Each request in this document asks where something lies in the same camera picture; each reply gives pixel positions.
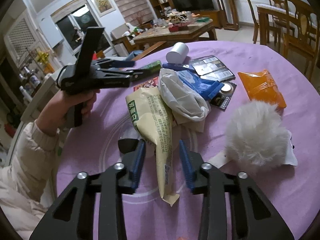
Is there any coin battery card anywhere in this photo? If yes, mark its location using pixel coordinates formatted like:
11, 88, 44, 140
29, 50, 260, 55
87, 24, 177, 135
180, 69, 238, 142
210, 81, 236, 111

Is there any red packet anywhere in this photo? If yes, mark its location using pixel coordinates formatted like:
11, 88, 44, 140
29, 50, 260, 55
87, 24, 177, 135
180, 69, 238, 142
133, 77, 158, 92

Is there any blue plastic packet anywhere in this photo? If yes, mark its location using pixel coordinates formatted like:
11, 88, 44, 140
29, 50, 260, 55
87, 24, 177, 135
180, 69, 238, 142
177, 70, 224, 101

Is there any white plastic bag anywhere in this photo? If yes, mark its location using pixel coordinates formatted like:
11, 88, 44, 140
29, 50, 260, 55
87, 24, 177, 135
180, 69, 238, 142
158, 68, 210, 124

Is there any orange snack bag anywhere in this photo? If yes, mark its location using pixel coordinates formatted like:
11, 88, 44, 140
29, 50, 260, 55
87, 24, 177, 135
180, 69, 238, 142
238, 69, 287, 109

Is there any beige paper bag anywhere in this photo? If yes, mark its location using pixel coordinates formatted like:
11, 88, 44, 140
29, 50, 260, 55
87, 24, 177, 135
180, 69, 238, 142
126, 87, 180, 206

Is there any left hand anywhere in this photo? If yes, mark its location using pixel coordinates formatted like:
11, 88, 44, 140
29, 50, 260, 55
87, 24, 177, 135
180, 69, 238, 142
36, 89, 100, 137

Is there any wooden dining chair front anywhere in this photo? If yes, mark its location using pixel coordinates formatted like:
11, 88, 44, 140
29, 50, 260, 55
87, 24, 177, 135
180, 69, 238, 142
283, 0, 319, 81

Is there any purple tablecloth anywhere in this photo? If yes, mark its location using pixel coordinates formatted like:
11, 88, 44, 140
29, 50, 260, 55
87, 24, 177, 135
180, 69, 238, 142
56, 40, 320, 240

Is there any white fluffy toy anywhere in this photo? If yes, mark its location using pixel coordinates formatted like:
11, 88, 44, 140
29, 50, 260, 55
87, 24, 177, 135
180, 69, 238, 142
225, 100, 298, 174

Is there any wooden dining table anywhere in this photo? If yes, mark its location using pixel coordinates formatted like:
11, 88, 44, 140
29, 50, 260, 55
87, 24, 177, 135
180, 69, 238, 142
256, 3, 318, 46

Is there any wooden coffee table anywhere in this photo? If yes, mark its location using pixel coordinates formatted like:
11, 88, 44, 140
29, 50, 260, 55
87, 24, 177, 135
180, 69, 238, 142
133, 20, 217, 49

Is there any left cream sleeve forearm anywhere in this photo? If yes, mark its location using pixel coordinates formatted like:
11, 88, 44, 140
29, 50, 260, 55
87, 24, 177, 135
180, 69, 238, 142
1, 122, 59, 239

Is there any battery blister card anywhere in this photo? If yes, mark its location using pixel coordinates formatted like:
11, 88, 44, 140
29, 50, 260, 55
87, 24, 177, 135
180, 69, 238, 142
190, 55, 235, 82

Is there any green packet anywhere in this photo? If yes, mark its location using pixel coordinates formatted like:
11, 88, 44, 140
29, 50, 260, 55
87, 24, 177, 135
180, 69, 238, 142
140, 60, 162, 73

